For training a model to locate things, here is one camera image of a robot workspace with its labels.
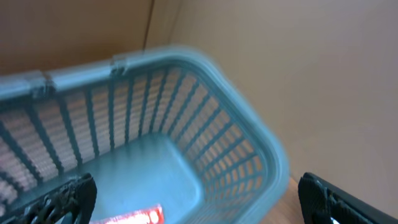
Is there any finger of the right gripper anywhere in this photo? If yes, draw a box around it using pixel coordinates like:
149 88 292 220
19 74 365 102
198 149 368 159
298 172 397 224

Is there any grey plastic shopping basket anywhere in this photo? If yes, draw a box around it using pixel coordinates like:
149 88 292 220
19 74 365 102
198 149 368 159
1 47 289 223

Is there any red snack stick packet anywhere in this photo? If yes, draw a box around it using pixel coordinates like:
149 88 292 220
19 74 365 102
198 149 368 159
90 204 165 224

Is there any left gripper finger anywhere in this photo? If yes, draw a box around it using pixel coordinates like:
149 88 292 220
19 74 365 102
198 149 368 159
1 173 97 224

